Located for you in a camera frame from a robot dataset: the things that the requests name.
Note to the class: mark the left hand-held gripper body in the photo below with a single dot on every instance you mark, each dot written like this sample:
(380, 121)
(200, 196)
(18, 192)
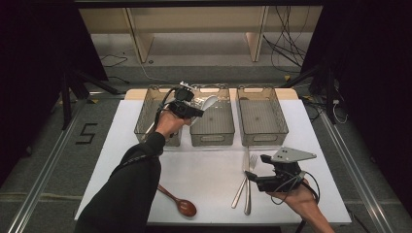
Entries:
(181, 105)

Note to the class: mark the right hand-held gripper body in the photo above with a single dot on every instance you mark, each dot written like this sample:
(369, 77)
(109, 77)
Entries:
(285, 176)

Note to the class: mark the steel fork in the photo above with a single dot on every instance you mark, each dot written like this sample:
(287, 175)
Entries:
(253, 159)

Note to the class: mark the white ceramic spoon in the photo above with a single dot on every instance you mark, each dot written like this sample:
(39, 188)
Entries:
(210, 102)

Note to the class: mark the smoky transparent plastic bin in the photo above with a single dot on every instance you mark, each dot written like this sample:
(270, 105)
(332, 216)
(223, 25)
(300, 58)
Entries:
(147, 110)
(262, 119)
(213, 124)

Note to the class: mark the silver fork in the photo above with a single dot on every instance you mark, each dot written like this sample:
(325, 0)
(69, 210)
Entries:
(247, 202)

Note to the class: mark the brown wooden spoon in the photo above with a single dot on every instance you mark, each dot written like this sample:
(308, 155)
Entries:
(186, 207)

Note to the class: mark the person's left hand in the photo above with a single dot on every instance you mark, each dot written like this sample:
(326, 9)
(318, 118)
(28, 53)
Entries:
(168, 124)

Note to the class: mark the person's right hand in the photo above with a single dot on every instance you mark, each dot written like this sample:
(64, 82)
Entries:
(301, 197)

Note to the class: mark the white table cover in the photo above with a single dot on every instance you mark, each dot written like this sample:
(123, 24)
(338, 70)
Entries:
(207, 168)

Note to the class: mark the black metal stand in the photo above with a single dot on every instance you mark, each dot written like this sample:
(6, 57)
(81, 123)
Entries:
(329, 97)
(66, 106)

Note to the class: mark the beige wooden shelf unit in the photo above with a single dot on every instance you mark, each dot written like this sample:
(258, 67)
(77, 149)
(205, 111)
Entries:
(194, 16)

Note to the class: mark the black curtain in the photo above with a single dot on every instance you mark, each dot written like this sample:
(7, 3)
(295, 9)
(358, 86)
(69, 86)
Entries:
(372, 81)
(32, 64)

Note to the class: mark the aluminium floor rail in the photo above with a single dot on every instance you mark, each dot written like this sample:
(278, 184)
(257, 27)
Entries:
(42, 181)
(359, 181)

